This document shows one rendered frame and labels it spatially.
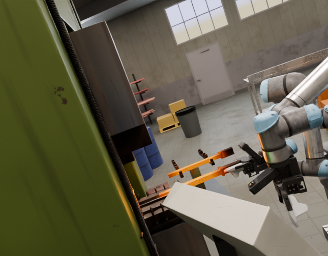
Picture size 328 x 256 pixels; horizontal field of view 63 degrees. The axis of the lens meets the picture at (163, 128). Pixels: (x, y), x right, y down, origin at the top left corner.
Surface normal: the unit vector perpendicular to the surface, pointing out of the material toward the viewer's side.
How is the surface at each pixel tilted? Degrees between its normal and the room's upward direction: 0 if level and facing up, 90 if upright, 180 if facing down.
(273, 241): 90
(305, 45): 90
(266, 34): 90
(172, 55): 90
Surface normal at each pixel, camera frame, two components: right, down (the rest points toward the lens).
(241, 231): -0.70, -0.61
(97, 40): 0.11, 0.14
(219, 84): -0.14, 0.22
